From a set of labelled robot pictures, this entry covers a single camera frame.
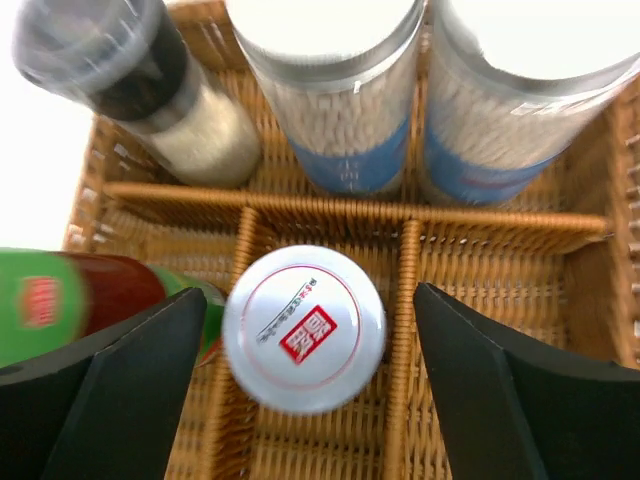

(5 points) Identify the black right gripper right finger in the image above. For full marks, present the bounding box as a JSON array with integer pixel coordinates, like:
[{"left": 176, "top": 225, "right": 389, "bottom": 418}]
[{"left": 413, "top": 283, "right": 639, "bottom": 479}]

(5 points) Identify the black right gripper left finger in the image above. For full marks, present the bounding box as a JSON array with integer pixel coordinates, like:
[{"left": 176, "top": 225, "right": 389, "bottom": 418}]
[{"left": 1, "top": 288, "right": 206, "bottom": 479}]

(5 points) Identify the ketchup bottle green label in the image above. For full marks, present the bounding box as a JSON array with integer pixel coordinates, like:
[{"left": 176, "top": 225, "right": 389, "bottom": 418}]
[{"left": 1, "top": 249, "right": 225, "bottom": 367}]

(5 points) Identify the spice jar white red-logo lid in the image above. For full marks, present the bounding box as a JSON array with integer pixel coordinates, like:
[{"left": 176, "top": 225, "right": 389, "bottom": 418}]
[{"left": 222, "top": 245, "right": 387, "bottom": 415}]

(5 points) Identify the glass grinder jar black lid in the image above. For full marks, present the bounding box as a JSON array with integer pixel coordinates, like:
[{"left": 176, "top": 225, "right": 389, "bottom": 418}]
[{"left": 13, "top": 1, "right": 261, "bottom": 188}]

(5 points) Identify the blue label jar silver lid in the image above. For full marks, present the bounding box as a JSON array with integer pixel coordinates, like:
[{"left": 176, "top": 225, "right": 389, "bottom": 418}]
[{"left": 225, "top": 0, "right": 426, "bottom": 197}]

